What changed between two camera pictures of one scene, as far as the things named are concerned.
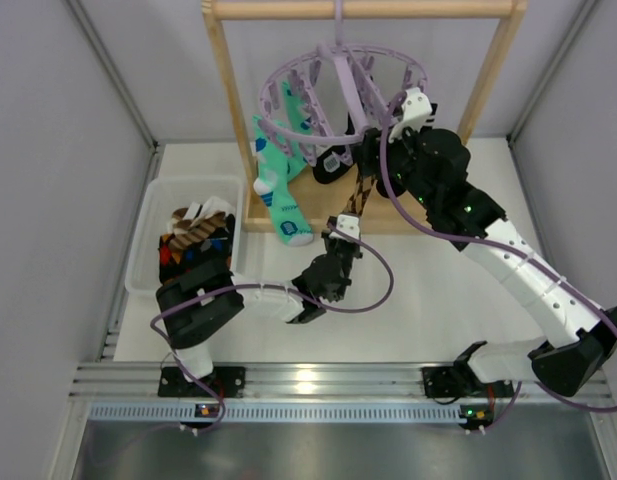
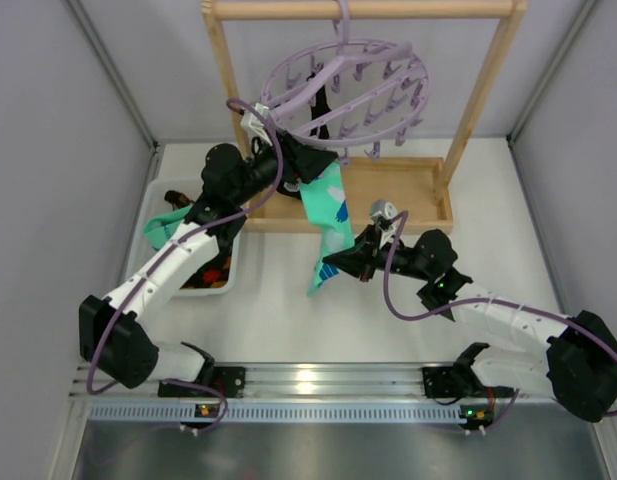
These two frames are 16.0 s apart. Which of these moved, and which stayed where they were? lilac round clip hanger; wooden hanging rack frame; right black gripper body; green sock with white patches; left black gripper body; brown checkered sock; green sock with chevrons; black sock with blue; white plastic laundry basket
Moved: green sock with chevrons; right black gripper body; green sock with white patches; brown checkered sock; left black gripper body; black sock with blue
Stayed: wooden hanging rack frame; lilac round clip hanger; white plastic laundry basket
